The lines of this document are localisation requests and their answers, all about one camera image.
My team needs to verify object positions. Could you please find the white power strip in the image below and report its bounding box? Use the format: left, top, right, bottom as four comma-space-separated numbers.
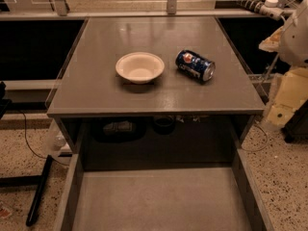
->
232, 0, 283, 20

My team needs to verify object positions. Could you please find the black stand leg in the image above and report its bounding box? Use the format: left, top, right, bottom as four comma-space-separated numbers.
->
0, 155, 53, 227

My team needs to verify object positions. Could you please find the black floor cable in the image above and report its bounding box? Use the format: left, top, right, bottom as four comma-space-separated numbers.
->
15, 109, 48, 161

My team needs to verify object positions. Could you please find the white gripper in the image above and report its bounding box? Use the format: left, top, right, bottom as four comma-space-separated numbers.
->
259, 27, 308, 128

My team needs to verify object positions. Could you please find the white bowl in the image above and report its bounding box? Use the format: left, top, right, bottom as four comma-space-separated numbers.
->
115, 52, 165, 84

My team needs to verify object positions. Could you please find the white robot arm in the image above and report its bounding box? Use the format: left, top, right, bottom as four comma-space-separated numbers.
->
259, 0, 308, 128

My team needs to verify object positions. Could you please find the open grey top drawer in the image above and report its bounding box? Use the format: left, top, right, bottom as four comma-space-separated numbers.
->
53, 150, 274, 231

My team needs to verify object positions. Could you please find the blue pepsi can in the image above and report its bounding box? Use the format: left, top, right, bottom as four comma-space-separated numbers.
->
175, 50, 216, 82

